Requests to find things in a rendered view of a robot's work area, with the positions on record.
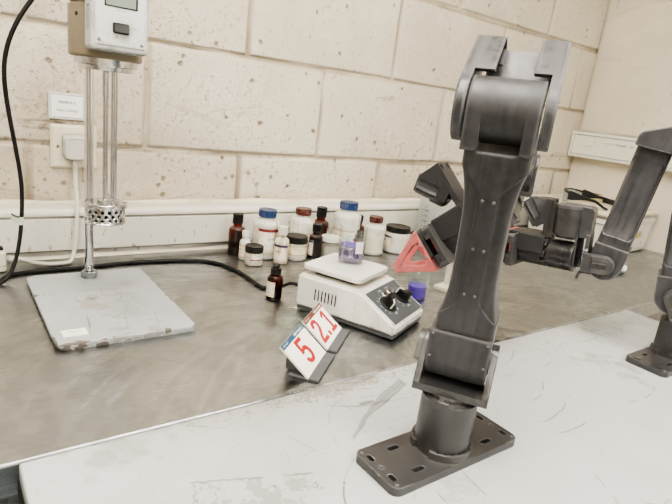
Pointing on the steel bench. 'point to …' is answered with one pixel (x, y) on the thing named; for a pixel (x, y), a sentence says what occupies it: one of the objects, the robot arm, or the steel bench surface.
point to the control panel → (396, 302)
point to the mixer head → (108, 34)
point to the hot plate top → (346, 269)
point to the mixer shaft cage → (109, 209)
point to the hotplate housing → (350, 303)
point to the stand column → (91, 188)
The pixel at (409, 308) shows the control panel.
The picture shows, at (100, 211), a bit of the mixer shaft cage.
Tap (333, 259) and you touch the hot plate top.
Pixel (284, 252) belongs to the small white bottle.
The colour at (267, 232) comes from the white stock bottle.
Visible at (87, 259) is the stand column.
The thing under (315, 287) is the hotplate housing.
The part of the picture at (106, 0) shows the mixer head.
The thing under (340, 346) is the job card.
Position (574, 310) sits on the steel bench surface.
